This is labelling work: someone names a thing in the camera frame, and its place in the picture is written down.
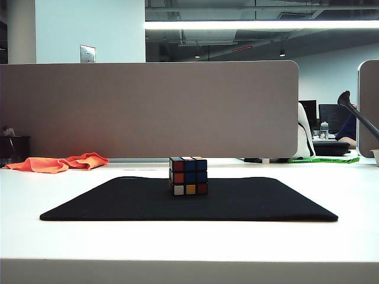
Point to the multicoloured Rubik's cube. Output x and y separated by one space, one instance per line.
189 177

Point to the black mouse pad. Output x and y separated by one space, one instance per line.
237 204

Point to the wide brown desk divider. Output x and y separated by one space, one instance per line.
148 109

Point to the white divider clamp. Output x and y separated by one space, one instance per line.
266 161

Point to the red ceiling sign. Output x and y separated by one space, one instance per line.
242 48

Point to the black computer monitor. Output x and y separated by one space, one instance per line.
310 110
333 118

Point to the black pendant ceiling lamp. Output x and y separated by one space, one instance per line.
282 54

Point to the long linear ceiling light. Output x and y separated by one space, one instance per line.
251 25

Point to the clear water bottle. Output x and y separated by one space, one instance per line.
324 130

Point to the black padded case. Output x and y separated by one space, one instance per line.
328 148

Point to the orange cloth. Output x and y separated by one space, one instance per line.
44 165

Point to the seated person in background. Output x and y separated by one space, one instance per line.
349 130

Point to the black pen holder cup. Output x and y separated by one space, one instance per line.
16 149

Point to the white bowl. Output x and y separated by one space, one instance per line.
376 156

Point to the metal wall switch plate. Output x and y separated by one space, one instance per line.
87 54

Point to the brown divider with white frame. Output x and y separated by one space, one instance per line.
370 97

